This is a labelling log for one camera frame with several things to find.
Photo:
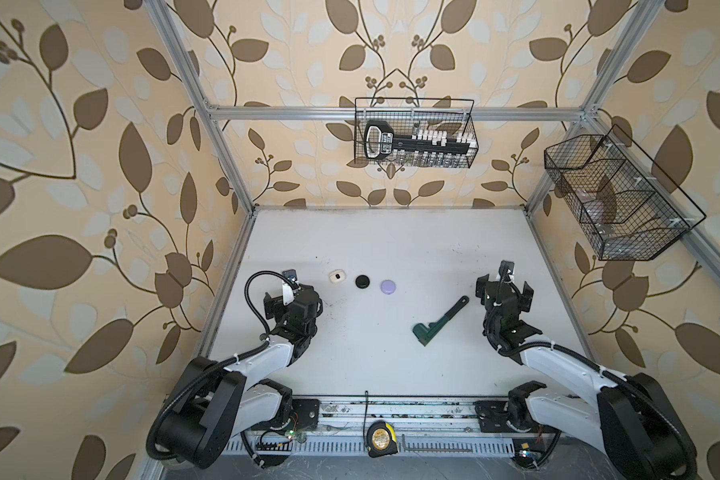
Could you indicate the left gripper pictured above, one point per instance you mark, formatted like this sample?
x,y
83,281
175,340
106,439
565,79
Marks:
x,y
276,307

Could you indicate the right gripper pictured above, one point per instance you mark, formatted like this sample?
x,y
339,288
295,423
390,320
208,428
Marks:
x,y
524,300

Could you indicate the white earbud charging case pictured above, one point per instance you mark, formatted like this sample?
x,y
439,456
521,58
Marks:
x,y
337,276

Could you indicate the black round earbud case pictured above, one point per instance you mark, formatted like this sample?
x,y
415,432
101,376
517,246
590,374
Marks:
x,y
362,281

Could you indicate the purple round earbud case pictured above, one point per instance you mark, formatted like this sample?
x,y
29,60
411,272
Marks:
x,y
388,287

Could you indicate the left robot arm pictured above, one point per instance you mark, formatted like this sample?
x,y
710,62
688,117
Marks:
x,y
215,400

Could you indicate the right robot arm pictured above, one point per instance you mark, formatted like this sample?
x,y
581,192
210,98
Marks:
x,y
629,418

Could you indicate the green pipe wrench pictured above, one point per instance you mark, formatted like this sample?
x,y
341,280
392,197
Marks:
x,y
425,333

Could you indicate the yellow black tape measure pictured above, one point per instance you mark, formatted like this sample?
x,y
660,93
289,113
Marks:
x,y
381,440

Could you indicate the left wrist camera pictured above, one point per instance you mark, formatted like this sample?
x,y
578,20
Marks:
x,y
289,286

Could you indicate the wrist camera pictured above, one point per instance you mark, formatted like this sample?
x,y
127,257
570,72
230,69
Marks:
x,y
506,270
289,286

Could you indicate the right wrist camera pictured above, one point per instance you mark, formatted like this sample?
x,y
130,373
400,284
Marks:
x,y
506,270

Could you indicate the black wire basket right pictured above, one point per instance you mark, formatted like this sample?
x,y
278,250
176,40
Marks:
x,y
628,207

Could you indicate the black wire basket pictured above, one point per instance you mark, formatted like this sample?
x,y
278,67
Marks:
x,y
448,114
628,207

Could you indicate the black wire basket back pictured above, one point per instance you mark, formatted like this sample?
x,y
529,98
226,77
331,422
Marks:
x,y
448,114

